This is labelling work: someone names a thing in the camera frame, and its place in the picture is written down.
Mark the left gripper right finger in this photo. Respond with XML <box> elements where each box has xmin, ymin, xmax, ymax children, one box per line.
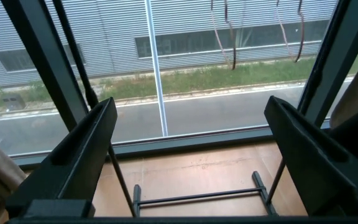
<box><xmin>264</xmin><ymin>95</ymin><xmax>358</xmax><ymax>218</ymax></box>

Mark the black clothes rack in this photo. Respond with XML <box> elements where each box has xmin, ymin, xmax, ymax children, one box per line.
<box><xmin>52</xmin><ymin>0</ymin><xmax>346</xmax><ymax>218</ymax></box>

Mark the window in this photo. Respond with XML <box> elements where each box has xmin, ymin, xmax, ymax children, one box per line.
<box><xmin>0</xmin><ymin>0</ymin><xmax>358</xmax><ymax>167</ymax></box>

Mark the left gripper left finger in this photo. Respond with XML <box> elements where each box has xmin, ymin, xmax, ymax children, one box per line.
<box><xmin>5</xmin><ymin>96</ymin><xmax>118</xmax><ymax>218</ymax></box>

